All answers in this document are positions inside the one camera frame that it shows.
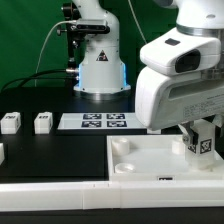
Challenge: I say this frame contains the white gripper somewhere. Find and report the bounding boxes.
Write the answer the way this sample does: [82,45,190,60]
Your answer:
[135,67,224,146]

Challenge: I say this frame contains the white square tabletop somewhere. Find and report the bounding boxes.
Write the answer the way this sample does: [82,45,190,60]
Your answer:
[107,135,224,181]

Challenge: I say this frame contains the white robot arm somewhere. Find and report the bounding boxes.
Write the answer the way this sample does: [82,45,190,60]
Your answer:
[72,0,224,130]

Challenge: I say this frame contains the white block left edge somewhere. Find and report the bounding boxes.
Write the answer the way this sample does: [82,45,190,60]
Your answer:
[0,143,5,165]

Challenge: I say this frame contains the white front fence wall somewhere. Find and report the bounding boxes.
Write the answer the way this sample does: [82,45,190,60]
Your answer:
[0,180,224,212]

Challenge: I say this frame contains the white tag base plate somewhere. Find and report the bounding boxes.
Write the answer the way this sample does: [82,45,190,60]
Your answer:
[58,113,144,130]

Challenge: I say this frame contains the white cable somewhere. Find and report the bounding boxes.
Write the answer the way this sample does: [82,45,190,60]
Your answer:
[34,0,148,88]

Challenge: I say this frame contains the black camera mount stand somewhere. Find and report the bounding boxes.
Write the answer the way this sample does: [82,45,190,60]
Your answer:
[57,2,80,68]

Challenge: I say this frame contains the black cable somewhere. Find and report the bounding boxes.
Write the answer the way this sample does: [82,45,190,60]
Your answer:
[0,68,78,93]

